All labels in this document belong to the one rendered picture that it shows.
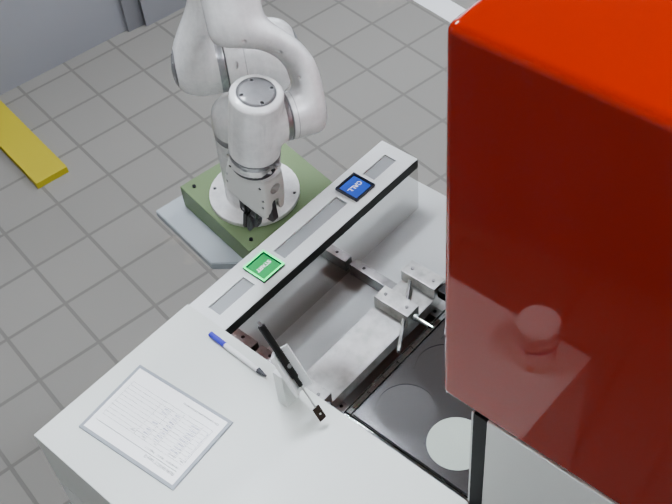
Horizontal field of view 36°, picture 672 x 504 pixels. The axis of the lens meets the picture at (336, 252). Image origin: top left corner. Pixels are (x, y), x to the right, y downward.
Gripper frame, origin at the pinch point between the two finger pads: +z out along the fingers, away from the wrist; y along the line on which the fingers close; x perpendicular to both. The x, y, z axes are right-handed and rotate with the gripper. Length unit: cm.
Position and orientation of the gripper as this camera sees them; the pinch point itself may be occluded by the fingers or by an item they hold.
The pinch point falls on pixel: (252, 217)
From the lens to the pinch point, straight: 179.8
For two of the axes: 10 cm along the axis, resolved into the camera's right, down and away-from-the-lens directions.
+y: -7.5, -5.8, 3.2
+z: -0.8, 5.7, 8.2
